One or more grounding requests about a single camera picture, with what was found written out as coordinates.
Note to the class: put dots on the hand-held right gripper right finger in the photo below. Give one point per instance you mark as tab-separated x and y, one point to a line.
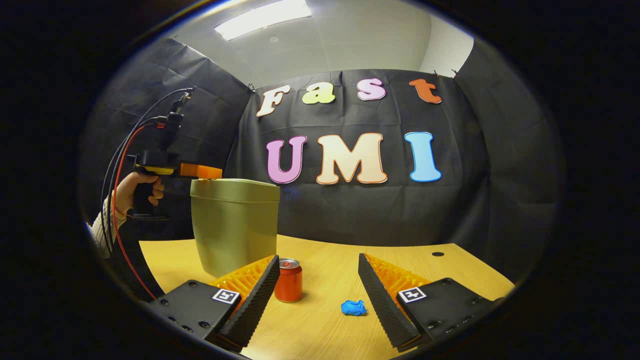
382	300

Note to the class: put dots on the green desktop garbage bin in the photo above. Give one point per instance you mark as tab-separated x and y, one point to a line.
235	225

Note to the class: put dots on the red pop can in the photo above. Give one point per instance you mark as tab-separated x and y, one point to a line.
288	285

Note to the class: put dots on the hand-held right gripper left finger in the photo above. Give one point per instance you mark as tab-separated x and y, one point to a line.
257	300

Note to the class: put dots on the black backdrop cloth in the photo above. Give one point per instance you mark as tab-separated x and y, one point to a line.
350	215

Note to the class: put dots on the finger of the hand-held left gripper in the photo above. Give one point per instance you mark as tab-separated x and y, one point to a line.
200	171

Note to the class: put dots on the wooden desktop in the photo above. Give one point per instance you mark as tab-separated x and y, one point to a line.
325	270

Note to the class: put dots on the blue paper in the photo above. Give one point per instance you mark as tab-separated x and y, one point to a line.
353	308

